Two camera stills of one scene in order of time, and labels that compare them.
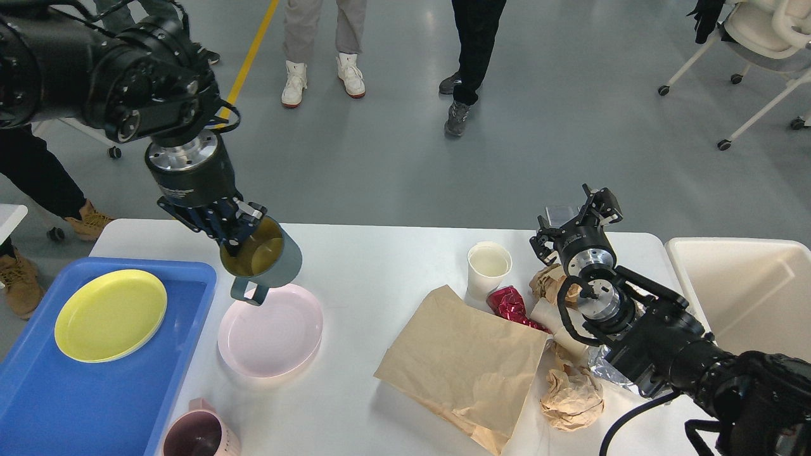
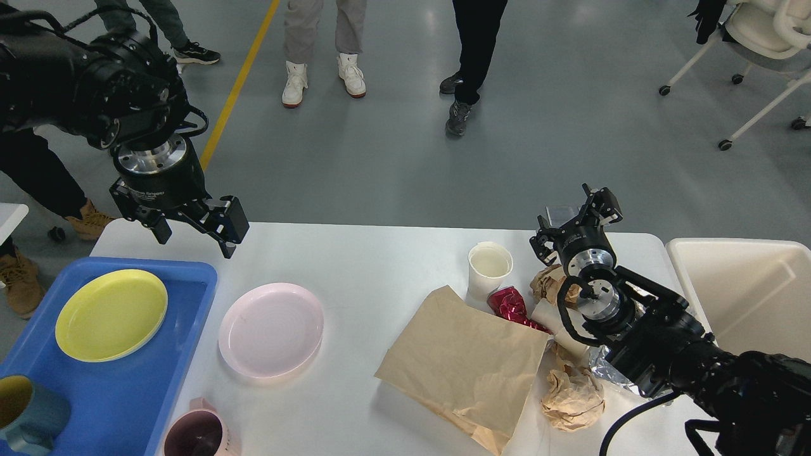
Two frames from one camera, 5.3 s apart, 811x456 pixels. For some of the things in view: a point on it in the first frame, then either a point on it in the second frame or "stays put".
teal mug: x=270 y=258 → x=31 y=417
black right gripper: x=583 y=246 stays put
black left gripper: x=197 y=173 → x=159 y=176
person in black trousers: x=476 y=23 stays put
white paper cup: x=488 y=263 stays put
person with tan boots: x=28 y=163 stays put
